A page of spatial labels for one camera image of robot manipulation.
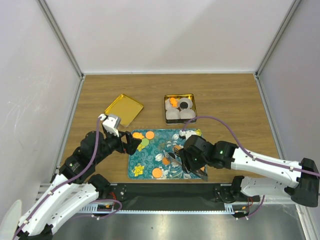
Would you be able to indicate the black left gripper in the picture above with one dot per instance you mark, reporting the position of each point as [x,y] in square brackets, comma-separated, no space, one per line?
[132,143]

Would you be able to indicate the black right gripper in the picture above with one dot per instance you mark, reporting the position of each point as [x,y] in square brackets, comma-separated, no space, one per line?
[187,163]

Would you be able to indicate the black round sandwich cookie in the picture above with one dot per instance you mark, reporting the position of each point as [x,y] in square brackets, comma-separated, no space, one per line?
[184,105]
[172,156]

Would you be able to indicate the snowman cookie tin lid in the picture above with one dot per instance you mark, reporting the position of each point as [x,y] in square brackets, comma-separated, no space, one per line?
[126,108]

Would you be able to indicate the orange fish shaped cookie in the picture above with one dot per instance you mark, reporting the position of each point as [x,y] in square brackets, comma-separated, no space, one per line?
[173,102]
[138,135]

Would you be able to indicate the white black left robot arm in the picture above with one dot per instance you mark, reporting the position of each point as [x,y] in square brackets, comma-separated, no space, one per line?
[44,219]

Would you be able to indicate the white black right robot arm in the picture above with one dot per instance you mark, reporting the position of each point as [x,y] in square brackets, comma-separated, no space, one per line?
[298,180]

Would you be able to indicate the green round cookie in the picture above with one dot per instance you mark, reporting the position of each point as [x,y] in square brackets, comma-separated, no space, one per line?
[144,142]

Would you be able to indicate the teal floral serving tray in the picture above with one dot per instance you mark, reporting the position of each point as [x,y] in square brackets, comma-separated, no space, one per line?
[145,159]

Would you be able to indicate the orange swirl round cookie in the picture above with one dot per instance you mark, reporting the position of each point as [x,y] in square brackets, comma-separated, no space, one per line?
[166,161]

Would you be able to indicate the white paper cupcake liner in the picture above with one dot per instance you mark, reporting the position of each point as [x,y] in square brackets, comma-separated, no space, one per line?
[172,114]
[186,114]
[168,106]
[187,100]

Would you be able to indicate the square cookie tin box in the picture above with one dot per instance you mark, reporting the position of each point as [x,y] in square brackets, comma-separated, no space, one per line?
[178,96]

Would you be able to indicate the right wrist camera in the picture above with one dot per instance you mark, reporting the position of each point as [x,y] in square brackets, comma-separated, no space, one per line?
[185,134]

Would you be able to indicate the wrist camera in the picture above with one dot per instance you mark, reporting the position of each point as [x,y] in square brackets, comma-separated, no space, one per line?
[110,124]
[185,134]

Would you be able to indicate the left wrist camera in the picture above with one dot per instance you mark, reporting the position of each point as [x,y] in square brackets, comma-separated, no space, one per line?
[110,124]

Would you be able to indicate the aluminium frame rail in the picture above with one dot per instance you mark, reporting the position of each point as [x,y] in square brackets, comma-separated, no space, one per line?
[65,192]

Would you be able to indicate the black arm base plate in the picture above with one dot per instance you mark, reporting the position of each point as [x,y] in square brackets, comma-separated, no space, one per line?
[184,197]

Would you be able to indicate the white cable duct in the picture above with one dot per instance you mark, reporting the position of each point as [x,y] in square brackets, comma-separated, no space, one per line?
[92,208]

